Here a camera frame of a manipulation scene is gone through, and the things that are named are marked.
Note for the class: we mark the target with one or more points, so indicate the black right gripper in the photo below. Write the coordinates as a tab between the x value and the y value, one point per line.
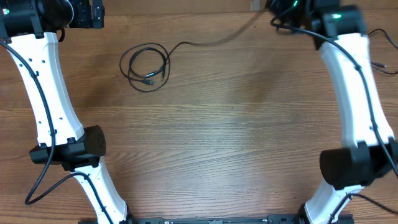
275	7

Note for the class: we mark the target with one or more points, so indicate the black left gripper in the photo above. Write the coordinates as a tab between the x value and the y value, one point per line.
83	20

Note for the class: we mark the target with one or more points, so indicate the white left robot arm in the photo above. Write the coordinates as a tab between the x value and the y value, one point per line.
31	31

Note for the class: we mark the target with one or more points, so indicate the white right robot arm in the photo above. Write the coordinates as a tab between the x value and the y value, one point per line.
368	146

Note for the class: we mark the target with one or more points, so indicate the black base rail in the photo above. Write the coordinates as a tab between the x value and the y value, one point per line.
217	220

